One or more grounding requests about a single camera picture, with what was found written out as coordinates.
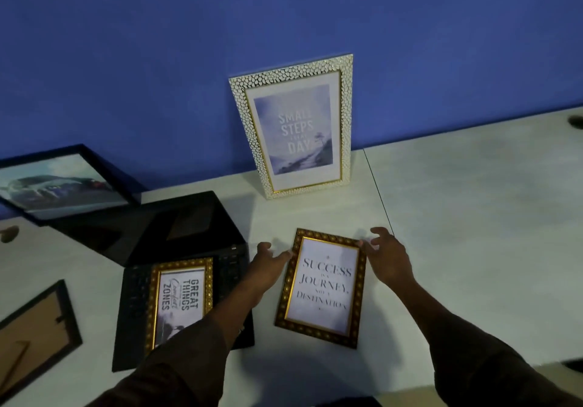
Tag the person's right thumb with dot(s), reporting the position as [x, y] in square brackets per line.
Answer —
[366, 247]

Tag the person's right forearm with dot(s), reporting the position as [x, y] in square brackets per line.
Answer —
[469, 352]

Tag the person's left thumb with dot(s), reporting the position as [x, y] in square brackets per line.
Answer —
[282, 257]

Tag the person's left forearm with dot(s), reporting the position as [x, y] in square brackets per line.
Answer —
[200, 343]

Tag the brown gold ornate picture frame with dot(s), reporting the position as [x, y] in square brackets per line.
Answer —
[323, 286]

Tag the gold beaded picture frame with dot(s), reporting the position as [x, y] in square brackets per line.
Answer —
[180, 299]

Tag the black laptop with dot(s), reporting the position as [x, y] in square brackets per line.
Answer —
[182, 224]

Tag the person's right hand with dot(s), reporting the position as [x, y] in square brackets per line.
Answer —
[392, 261]

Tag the white gold pebbled picture frame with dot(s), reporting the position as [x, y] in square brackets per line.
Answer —
[296, 133]

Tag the person's left hand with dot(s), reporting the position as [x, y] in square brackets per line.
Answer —
[264, 271]

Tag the black frame with car picture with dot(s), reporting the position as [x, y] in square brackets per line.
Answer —
[59, 188]

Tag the black frame with brown backing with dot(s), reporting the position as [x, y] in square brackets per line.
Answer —
[34, 329]

